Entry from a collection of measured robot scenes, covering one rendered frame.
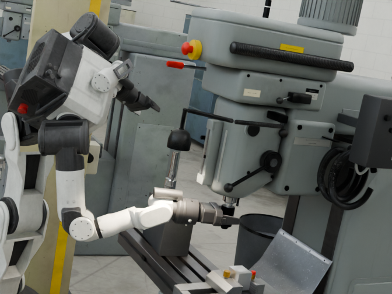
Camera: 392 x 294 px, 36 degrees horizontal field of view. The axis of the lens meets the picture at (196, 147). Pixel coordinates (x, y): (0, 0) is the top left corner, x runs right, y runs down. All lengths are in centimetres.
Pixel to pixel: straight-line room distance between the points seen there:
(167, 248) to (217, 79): 74
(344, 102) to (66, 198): 96
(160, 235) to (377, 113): 97
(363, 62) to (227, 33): 603
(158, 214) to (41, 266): 197
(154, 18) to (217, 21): 983
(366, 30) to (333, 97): 578
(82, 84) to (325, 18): 81
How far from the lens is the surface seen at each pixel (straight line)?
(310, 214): 228
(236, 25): 177
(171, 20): 1174
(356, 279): 225
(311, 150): 202
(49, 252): 381
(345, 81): 207
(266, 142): 193
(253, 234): 394
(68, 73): 199
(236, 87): 182
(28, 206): 235
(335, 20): 203
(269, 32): 183
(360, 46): 782
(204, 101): 943
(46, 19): 346
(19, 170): 229
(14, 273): 255
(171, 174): 240
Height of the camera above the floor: 183
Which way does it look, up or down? 11 degrees down
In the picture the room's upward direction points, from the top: 10 degrees clockwise
